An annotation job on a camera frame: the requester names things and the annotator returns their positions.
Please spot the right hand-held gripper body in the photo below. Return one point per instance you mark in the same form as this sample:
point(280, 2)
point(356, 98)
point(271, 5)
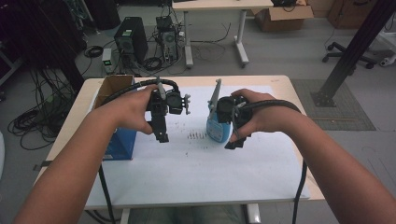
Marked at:
point(236, 109)

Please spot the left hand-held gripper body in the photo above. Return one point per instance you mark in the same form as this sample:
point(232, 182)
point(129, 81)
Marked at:
point(172, 102)

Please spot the blue bottle with white cap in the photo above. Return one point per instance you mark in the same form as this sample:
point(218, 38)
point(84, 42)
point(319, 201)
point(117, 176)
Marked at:
point(216, 130)

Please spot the blue and brown cardboard box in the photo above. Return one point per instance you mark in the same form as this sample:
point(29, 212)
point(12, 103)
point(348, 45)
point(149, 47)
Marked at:
point(123, 143)

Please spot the person's left hand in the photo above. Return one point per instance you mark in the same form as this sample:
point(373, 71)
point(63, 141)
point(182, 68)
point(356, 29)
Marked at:
point(130, 109)

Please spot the person's right hand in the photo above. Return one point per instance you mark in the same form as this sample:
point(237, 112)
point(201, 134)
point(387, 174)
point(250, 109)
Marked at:
point(274, 119)

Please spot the open computer case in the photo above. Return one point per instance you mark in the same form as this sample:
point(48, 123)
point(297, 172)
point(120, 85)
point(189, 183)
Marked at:
point(168, 39)

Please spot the white table leg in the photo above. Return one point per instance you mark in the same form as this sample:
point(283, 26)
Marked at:
point(125, 216)
point(253, 214)

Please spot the black computer tower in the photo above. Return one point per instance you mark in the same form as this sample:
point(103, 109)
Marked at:
point(130, 39)

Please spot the small white power device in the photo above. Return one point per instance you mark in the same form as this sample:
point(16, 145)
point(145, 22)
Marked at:
point(107, 60)

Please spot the person's legs in jeans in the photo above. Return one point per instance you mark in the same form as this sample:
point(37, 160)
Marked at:
point(186, 216)

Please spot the grey floor mat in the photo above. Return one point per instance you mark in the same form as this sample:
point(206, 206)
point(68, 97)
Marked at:
point(336, 118)

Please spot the open brown cardboard carton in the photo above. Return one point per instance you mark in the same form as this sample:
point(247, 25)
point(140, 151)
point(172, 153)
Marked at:
point(281, 18)

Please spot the white background desk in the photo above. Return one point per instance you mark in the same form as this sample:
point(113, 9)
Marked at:
point(218, 4)

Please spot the black office chair base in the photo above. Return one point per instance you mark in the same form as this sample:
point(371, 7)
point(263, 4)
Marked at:
point(337, 53)

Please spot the grey tape strip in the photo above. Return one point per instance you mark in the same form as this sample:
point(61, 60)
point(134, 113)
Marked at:
point(42, 165)

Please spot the closed brown cardboard carton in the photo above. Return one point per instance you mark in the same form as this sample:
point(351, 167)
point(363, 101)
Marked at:
point(348, 14)

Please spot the dark curtain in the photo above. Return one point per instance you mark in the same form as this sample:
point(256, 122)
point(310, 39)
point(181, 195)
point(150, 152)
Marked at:
point(40, 34)

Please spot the black metal post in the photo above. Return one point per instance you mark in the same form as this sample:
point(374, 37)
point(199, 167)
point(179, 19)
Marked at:
point(355, 49)

